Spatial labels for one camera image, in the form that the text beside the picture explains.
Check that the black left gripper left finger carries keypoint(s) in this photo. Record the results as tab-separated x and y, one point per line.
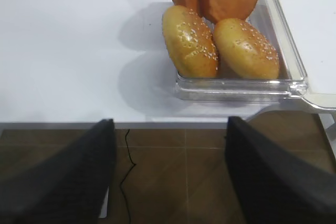
68	187

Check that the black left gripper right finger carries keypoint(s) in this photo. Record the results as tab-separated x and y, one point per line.
271	184

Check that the sesame bun top right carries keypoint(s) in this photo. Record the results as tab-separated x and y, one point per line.
246	50

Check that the sesame bun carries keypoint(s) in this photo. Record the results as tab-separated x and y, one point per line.
189	43
246	50

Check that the sesame bun top left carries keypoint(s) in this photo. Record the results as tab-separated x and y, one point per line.
189	43

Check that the clear plastic bun container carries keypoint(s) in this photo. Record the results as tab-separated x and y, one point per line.
227	85

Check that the white metal tray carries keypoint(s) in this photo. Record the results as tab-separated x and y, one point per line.
303	33

